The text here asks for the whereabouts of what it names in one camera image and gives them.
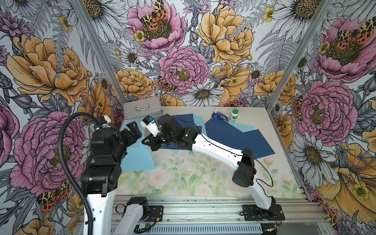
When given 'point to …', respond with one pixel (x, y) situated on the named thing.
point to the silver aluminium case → (138, 108)
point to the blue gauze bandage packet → (220, 115)
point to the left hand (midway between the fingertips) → (129, 133)
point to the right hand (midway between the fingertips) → (144, 144)
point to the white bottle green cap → (234, 115)
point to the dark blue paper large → (225, 132)
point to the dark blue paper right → (186, 121)
